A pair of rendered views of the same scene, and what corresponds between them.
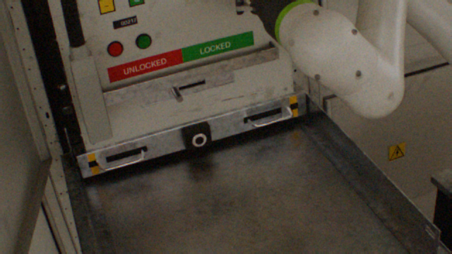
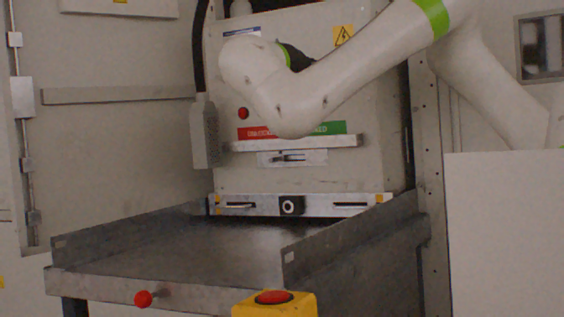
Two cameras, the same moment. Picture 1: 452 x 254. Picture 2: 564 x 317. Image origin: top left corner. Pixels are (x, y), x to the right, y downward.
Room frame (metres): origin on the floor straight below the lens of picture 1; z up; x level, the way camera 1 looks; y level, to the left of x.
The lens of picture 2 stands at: (0.08, -1.04, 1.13)
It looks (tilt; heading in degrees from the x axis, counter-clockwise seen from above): 4 degrees down; 47
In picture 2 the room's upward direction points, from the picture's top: 5 degrees counter-clockwise
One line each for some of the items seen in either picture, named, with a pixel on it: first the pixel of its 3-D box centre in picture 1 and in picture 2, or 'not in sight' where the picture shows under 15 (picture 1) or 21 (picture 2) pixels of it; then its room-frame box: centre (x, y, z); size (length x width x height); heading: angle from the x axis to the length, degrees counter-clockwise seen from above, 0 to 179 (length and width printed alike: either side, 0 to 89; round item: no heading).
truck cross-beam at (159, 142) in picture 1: (192, 129); (297, 203); (1.18, 0.09, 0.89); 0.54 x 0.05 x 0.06; 106
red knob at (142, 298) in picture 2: not in sight; (146, 298); (0.62, -0.07, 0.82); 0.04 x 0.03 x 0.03; 16
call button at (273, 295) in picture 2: not in sight; (274, 300); (0.57, -0.48, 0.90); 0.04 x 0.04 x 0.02
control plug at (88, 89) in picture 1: (90, 94); (206, 135); (1.04, 0.27, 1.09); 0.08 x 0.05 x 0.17; 16
